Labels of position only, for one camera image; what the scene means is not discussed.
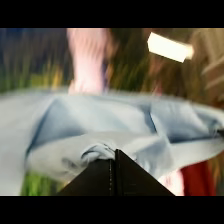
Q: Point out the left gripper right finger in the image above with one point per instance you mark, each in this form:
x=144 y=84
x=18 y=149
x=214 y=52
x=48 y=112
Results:
x=136 y=180

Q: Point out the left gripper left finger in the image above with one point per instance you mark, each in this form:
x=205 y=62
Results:
x=96 y=180

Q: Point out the light blue shirt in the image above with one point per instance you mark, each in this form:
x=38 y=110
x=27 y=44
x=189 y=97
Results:
x=100 y=123

